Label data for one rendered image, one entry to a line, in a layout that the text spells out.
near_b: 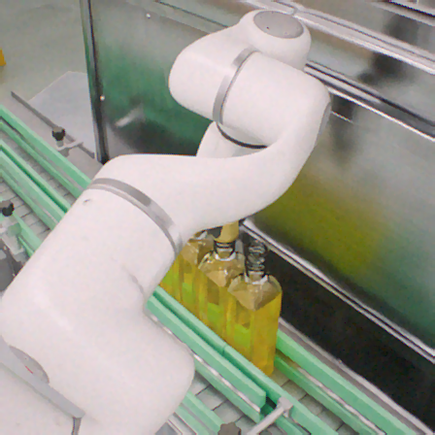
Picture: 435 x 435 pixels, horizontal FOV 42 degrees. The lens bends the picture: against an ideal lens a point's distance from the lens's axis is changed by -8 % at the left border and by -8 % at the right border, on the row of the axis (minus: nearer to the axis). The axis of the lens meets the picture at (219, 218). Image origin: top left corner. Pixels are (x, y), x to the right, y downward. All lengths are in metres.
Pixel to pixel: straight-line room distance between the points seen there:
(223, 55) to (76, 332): 0.27
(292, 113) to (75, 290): 0.23
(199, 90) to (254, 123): 0.05
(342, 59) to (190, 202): 0.34
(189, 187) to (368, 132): 0.34
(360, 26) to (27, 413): 0.54
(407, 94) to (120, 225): 0.38
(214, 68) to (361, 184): 0.32
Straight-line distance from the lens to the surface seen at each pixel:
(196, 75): 0.51
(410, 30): 0.67
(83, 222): 0.40
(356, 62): 0.70
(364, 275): 0.83
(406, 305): 0.81
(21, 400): 0.45
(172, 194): 0.42
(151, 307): 0.94
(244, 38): 0.55
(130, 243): 0.40
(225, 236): 0.77
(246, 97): 0.50
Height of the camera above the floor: 1.64
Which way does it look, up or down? 39 degrees down
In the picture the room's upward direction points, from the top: straight up
